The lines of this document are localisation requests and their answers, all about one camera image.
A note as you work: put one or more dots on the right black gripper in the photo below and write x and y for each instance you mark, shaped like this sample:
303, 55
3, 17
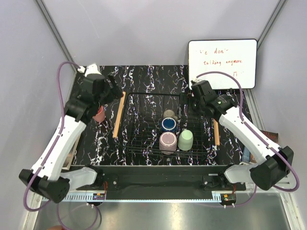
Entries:
191, 97

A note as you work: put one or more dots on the left wooden rack handle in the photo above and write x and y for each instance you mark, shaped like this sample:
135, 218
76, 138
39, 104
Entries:
119, 114

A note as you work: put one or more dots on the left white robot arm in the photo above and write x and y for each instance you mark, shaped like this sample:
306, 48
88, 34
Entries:
45, 177

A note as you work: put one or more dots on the right wooden rack handle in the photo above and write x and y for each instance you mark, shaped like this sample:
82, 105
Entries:
216, 133

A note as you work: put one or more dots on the light green cup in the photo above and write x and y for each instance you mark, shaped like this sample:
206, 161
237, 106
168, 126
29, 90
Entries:
185, 140

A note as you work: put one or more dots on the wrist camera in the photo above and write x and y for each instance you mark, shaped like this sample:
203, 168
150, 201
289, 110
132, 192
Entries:
195, 82
90, 69

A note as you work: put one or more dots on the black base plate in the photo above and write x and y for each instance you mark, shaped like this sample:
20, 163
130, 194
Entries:
165, 182

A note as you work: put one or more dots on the books at right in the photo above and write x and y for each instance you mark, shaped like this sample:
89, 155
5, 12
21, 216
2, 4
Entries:
268, 136

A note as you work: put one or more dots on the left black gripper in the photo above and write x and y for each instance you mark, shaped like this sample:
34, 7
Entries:
115, 92

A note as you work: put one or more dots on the dark blue mug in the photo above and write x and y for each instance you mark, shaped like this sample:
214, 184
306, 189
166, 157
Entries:
169, 124

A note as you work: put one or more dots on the black marble mat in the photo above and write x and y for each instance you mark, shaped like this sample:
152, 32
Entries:
150, 91

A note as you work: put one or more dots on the white whiteboard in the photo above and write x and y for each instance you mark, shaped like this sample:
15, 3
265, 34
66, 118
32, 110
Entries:
236, 57

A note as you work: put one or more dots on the Tale of Two Cities book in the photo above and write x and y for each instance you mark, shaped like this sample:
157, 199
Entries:
70, 156

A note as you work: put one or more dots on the beige mug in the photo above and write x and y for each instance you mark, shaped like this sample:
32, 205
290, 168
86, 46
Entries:
168, 113

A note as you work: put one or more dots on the black wire dish rack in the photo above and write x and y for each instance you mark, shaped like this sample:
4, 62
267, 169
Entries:
159, 128

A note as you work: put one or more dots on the pink cup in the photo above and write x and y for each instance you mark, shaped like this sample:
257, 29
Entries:
100, 116

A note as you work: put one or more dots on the lilac mug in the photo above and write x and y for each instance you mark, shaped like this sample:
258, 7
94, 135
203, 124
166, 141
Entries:
167, 143

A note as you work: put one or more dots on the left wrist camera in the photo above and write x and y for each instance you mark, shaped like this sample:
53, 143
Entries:
90, 69

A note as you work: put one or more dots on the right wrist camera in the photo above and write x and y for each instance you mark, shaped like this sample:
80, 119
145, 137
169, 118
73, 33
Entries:
195, 82

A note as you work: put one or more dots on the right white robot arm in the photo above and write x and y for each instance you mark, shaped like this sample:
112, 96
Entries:
272, 162

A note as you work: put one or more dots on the wooden rack handle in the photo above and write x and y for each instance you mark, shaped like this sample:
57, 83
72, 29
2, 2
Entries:
216, 133
119, 114

